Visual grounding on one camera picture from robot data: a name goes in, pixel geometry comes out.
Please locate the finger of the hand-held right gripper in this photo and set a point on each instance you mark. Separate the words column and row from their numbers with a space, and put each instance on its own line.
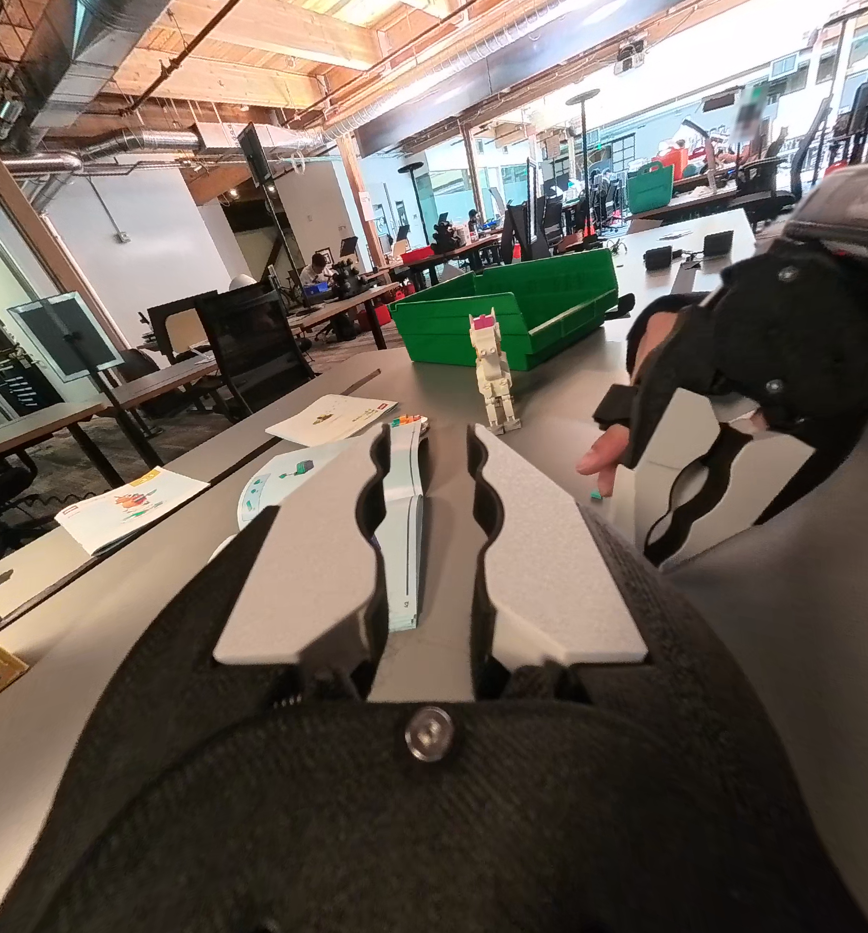
column 761, row 481
column 659, row 452

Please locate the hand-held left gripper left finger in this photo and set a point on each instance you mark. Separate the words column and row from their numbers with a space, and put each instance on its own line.
column 310, row 568

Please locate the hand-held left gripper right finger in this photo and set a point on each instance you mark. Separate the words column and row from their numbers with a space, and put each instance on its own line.
column 557, row 576

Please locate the pile of colourful lego pieces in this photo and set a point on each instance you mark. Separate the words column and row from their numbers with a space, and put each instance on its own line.
column 412, row 424

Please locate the white lego llama figure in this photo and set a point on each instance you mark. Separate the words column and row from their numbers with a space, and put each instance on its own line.
column 493, row 372

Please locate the person's right hand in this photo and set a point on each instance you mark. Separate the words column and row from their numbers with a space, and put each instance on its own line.
column 608, row 455

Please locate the white round container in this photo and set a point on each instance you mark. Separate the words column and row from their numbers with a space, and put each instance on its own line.
column 224, row 548

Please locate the open pale blue instruction booklet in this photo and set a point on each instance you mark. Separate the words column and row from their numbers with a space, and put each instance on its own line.
column 404, row 510

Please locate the small black box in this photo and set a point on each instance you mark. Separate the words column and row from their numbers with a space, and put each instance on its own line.
column 719, row 243
column 658, row 258

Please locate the white yellow-print instruction booklet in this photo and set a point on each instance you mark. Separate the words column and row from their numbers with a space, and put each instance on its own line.
column 317, row 423

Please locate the black high-backed office chair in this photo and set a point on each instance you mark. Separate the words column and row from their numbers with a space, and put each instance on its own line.
column 761, row 186

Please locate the white orange-print instruction booklet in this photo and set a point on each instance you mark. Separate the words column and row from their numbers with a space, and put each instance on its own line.
column 135, row 510

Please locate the green tote bag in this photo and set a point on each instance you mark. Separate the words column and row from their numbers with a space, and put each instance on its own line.
column 651, row 189

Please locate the black mesh office chair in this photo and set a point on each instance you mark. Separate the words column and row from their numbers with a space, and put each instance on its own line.
column 255, row 342

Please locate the dark wooden desk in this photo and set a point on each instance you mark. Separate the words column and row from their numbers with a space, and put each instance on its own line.
column 160, row 379
column 18, row 430

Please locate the green plastic bin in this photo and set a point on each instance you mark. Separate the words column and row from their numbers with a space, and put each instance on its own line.
column 448, row 328

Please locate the long wooden desk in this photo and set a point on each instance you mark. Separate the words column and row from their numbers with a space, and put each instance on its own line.
column 346, row 302

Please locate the tan-backed office chair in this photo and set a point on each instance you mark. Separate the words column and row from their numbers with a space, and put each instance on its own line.
column 182, row 324

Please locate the black floor lamp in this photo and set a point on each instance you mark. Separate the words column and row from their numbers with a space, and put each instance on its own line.
column 584, row 146
column 410, row 189

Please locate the red plastic bin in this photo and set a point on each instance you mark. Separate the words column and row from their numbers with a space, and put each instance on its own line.
column 418, row 255

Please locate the glass panel on stand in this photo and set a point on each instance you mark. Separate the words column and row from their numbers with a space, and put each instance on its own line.
column 66, row 335

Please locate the black monitor on pole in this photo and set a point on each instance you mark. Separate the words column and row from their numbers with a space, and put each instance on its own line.
column 254, row 153

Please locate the silver ventilation duct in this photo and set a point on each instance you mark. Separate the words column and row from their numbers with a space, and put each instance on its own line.
column 113, row 149

